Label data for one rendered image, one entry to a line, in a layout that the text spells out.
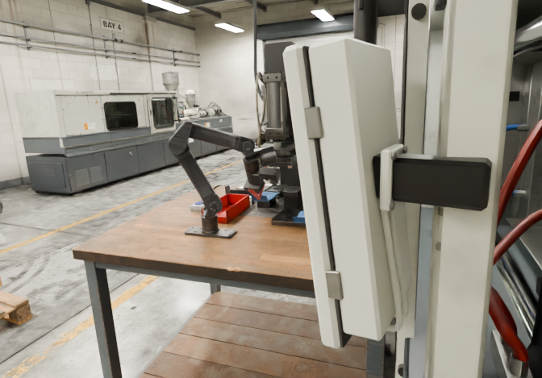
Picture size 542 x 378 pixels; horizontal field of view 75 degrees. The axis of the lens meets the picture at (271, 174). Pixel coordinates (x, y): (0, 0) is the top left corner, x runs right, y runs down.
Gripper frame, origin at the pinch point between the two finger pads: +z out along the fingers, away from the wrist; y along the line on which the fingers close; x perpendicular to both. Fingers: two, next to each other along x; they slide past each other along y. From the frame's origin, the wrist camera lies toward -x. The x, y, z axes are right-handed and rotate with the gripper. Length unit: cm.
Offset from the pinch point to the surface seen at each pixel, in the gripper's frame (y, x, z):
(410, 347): -67, -57, -29
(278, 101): 33.9, -2.1, -26.9
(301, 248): -24.2, -24.5, -0.6
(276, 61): 48, 2, -40
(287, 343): -20, -9, 77
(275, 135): 26.6, -1.0, -13.9
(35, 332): -40, 158, 99
